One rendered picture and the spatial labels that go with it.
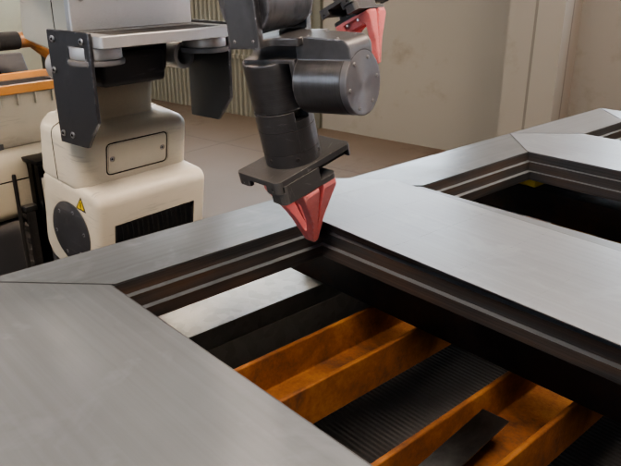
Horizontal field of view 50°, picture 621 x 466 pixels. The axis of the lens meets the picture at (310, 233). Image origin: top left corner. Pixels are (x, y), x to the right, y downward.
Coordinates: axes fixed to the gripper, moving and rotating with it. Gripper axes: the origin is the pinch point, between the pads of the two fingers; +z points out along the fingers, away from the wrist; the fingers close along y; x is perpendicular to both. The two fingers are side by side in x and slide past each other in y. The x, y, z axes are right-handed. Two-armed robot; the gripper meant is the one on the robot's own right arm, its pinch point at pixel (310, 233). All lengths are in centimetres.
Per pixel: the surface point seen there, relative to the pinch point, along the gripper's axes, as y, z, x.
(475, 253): 8.6, 2.7, -15.0
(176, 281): -15.4, -2.1, 2.6
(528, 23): 287, 69, 148
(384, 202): 13.8, 3.6, 1.9
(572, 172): 46.8, 13.5, -5.0
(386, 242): 4.3, 1.5, -6.9
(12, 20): 190, 56, 631
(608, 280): 12.2, 3.9, -27.0
